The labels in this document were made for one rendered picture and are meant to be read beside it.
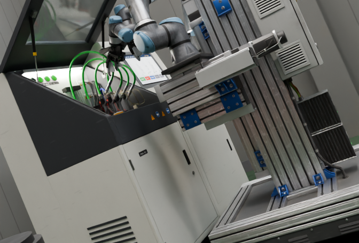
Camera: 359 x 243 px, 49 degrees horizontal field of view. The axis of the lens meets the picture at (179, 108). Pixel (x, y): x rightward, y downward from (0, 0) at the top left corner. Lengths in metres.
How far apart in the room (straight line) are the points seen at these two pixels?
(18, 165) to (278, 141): 1.56
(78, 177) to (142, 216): 0.44
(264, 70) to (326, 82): 2.01
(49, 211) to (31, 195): 0.16
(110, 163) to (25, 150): 0.62
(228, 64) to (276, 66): 0.32
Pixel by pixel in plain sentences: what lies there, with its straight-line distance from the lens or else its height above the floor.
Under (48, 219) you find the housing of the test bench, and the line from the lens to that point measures 2.58.
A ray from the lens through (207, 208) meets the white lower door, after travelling 2.62.
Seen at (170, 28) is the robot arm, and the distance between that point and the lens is 1.95.
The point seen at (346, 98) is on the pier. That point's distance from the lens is 4.00.
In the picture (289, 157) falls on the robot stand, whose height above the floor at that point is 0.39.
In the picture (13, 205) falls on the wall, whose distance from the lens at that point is 4.12.
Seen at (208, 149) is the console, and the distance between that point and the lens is 2.88.
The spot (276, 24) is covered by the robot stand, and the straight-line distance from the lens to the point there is 1.98.
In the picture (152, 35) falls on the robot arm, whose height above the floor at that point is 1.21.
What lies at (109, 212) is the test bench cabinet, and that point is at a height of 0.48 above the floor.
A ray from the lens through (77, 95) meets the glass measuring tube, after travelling 2.77.
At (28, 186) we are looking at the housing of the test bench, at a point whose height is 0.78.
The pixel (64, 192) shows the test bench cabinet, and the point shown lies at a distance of 2.41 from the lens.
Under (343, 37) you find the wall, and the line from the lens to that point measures 4.11.
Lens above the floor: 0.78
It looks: 2 degrees up
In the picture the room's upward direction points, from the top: 23 degrees counter-clockwise
